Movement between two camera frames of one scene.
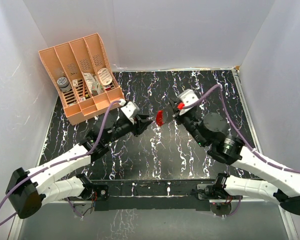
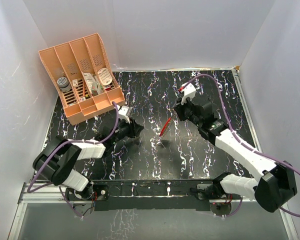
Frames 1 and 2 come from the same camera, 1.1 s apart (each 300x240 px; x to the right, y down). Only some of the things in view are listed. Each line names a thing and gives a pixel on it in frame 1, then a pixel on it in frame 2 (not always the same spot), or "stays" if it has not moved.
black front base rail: (153, 194) stays
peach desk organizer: (84, 77) stays
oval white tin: (105, 76) stays
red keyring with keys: (159, 118) to (172, 118)
